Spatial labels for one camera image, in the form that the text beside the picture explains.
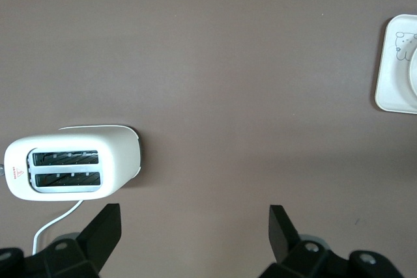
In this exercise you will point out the round cream plate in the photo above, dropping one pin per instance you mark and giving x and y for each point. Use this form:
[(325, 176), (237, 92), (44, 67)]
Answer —
[(413, 69)]

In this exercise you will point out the brown table cover mat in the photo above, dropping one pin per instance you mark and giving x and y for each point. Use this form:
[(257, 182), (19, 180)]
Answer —
[(228, 79)]

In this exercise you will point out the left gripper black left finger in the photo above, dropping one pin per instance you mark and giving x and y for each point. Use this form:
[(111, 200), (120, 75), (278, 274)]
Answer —
[(97, 242)]

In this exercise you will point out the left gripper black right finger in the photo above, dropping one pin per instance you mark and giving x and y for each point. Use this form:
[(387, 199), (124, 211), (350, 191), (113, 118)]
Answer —
[(285, 242)]

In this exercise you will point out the cream rabbit print tray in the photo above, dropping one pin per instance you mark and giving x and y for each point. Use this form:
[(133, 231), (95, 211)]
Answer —
[(391, 79)]

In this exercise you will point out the white two-slot toaster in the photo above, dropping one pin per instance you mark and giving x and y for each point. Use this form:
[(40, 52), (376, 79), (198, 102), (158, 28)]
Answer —
[(117, 154)]

